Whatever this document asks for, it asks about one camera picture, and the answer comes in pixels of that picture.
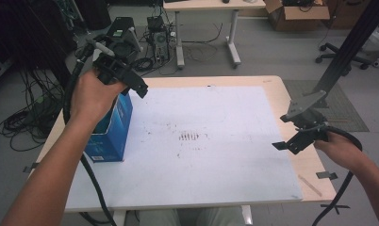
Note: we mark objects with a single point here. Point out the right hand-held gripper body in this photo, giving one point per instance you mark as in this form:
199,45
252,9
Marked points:
304,108

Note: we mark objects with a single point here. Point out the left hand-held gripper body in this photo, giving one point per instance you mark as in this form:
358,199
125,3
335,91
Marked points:
110,67

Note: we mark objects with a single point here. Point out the blue cardboard box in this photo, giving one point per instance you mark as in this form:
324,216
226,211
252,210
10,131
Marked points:
115,135

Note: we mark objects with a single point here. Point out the person's right hand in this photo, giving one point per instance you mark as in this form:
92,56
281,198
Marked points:
338,150

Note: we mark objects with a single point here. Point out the person's left hand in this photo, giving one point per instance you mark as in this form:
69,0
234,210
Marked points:
90,100

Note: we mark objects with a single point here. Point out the light wooden table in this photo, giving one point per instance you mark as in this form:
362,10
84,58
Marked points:
304,163

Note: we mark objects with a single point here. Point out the black tape piece on table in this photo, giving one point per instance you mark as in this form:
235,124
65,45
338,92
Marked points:
326,175

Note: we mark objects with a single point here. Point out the grey floor mat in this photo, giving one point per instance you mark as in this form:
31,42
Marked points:
344,109

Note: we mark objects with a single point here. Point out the beige tape strip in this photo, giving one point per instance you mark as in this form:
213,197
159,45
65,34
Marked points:
308,185

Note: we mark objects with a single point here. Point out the black computer tower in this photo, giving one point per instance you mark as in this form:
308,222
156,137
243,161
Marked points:
123,23

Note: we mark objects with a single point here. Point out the open computer case with fan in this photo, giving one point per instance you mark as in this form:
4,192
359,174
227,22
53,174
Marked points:
159,34

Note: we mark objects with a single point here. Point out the black office chair base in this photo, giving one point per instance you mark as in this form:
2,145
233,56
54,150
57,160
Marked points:
341,56

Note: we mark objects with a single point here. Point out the black tape cross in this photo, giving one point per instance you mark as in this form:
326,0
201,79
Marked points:
335,206

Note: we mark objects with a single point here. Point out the black metal stand pole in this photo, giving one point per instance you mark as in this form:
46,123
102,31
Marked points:
357,37

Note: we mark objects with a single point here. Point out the white table mat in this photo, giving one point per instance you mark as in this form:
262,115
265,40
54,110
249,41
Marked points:
194,175

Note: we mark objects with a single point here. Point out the open brown cardboard box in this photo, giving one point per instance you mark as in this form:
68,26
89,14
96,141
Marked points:
296,15

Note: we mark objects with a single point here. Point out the dark curtain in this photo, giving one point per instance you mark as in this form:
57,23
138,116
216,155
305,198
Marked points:
21,31

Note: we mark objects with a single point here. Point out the closed brown box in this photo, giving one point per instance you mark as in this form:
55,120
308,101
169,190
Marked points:
348,14

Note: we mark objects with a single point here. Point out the white desk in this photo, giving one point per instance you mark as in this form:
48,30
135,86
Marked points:
209,4

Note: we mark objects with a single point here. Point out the black tape piece on floor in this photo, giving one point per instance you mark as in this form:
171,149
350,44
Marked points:
30,168

